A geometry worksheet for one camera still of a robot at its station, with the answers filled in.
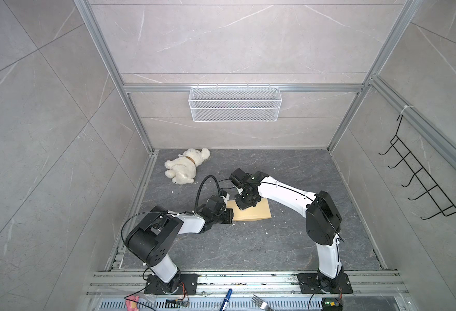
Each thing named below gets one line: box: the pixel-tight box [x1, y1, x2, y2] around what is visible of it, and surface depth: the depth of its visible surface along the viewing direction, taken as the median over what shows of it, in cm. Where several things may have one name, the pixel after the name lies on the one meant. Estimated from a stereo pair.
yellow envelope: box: [226, 197, 273, 222], surface depth 95 cm
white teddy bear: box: [163, 147, 211, 185], surface depth 103 cm
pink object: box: [125, 295, 140, 311], surface depth 69 cm
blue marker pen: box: [219, 288, 233, 311], surface depth 70 cm
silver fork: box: [250, 294, 274, 311], surface depth 70 cm
